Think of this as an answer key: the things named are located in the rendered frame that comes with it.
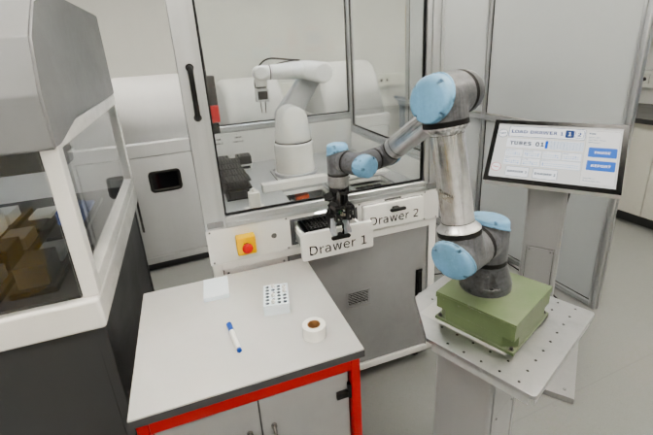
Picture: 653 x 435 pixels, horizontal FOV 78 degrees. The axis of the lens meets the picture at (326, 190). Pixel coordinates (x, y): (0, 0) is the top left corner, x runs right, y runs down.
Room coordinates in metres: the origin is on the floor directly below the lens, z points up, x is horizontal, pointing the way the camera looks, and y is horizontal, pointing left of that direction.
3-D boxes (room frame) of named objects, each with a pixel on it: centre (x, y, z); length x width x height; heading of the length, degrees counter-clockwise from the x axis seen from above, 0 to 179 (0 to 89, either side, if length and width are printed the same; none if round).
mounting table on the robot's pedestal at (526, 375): (1.04, -0.48, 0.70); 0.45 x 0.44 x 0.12; 42
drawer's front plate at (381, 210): (1.62, -0.29, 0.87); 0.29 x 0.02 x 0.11; 108
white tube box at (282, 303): (1.17, 0.19, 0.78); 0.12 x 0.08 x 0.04; 7
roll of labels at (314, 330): (1.00, 0.06, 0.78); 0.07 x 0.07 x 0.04
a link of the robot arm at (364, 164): (1.28, -0.12, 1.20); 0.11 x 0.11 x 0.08; 40
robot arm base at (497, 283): (1.06, -0.47, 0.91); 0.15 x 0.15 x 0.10
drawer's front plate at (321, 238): (1.39, -0.03, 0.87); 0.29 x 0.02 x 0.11; 108
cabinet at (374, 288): (1.99, 0.12, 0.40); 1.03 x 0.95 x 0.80; 108
